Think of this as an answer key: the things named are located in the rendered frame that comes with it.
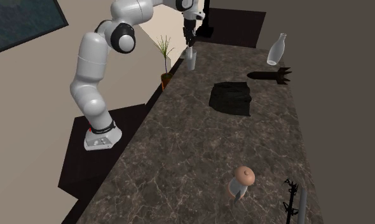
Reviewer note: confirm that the black folded cloth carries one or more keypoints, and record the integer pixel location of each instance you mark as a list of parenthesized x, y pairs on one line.
[(231, 98)]

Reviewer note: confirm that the black post with base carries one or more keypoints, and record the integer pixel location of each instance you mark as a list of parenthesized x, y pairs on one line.
[(205, 29)]

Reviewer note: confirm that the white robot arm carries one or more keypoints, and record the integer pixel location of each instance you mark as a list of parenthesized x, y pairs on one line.
[(90, 68)]

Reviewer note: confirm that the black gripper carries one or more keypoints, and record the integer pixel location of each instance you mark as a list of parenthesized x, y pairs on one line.
[(189, 28)]

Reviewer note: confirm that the tan mushroom-shaped grinder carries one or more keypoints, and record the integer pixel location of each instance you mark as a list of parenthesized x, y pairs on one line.
[(243, 177)]

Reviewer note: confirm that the potted green plant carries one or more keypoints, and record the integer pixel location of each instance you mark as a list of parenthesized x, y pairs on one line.
[(166, 77)]

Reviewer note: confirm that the grey upright rod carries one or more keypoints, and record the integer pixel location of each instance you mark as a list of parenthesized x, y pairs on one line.
[(302, 208)]

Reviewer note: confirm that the clear glass bottle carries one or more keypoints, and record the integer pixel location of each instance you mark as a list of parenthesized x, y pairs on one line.
[(275, 51)]

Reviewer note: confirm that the black rocket-shaped object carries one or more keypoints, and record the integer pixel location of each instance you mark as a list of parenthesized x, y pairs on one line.
[(268, 75)]

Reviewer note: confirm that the dark framed wall picture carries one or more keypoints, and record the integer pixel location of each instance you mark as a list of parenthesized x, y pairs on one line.
[(23, 21)]

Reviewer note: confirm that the clear drinking glass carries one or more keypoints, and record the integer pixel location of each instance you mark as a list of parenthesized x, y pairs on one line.
[(191, 62)]

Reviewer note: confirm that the black robot stand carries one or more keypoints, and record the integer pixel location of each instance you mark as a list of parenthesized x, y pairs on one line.
[(85, 167)]

